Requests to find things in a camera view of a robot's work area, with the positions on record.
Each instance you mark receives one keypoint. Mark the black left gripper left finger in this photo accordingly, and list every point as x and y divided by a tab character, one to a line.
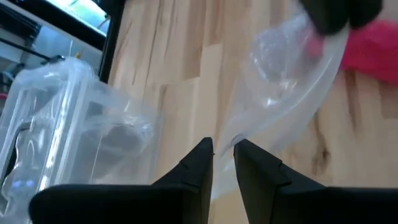
140	205

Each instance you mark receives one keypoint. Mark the red elastic bandage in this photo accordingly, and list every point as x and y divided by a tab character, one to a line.
373	49

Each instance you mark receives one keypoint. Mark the black table edge frame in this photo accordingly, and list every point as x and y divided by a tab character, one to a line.
110	46

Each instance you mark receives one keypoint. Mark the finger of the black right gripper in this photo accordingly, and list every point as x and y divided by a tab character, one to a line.
326	14
365	12

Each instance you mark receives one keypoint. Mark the clear plastic bag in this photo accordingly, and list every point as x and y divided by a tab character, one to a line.
280	93

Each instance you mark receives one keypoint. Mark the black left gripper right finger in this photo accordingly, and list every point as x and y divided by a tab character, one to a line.
295	205

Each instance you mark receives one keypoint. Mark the clear plastic storage bin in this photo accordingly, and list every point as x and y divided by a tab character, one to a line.
62	124

